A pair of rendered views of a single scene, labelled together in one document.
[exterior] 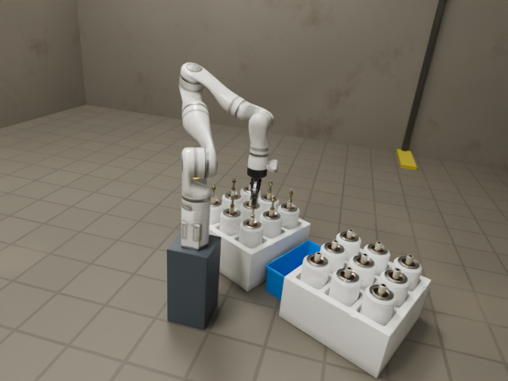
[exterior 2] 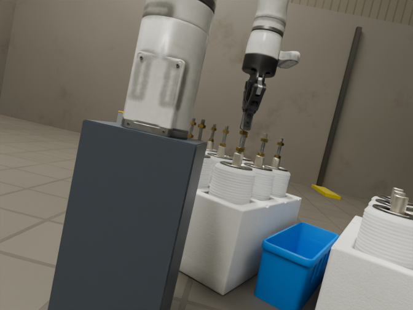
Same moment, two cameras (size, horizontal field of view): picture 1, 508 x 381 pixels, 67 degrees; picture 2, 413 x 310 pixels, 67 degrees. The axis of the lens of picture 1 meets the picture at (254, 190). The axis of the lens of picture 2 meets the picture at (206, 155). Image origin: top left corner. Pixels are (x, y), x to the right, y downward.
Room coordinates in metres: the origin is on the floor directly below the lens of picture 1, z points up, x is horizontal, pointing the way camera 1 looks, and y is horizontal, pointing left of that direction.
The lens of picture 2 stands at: (0.67, 0.16, 0.32)
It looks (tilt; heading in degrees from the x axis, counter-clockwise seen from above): 5 degrees down; 352
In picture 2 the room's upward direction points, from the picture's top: 13 degrees clockwise
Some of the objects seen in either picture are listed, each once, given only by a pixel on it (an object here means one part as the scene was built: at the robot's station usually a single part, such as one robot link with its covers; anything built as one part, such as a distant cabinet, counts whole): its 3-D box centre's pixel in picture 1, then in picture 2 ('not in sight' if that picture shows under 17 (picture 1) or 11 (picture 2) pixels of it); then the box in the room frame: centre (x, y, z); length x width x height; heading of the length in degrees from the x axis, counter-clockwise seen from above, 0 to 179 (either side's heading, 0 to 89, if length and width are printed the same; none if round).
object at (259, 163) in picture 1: (263, 159); (272, 47); (1.35, -0.02, 0.53); 0.11 x 0.09 x 0.06; 87
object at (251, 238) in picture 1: (249, 243); (227, 205); (1.35, 0.00, 0.16); 0.10 x 0.10 x 0.18
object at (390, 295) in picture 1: (381, 292); not in sight; (0.99, -0.43, 0.25); 0.08 x 0.08 x 0.01
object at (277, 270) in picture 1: (296, 269); (299, 261); (1.35, -0.21, 0.06); 0.30 x 0.11 x 0.12; 140
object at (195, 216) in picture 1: (195, 220); (167, 70); (1.10, 0.18, 0.39); 0.09 x 0.09 x 0.17; 78
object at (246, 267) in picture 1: (248, 236); (207, 211); (1.52, 0.01, 0.09); 0.39 x 0.39 x 0.18; 49
